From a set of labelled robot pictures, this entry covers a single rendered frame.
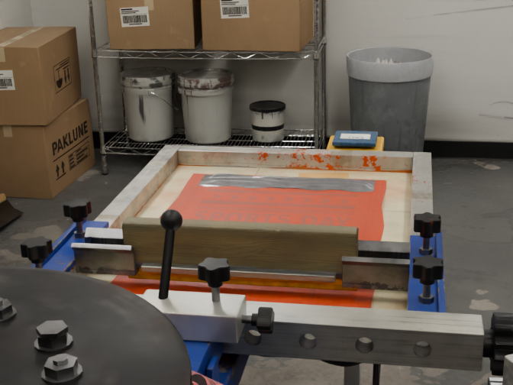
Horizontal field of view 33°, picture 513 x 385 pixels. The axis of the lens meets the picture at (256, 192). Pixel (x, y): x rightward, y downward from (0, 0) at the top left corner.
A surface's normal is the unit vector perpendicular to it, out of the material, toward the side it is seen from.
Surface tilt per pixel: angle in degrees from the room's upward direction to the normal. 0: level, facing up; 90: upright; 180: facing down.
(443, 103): 90
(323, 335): 90
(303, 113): 90
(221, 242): 90
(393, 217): 0
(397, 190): 0
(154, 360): 0
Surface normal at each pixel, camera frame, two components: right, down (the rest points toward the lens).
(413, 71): 0.38, 0.35
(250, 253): -0.18, 0.34
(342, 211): -0.03, -0.94
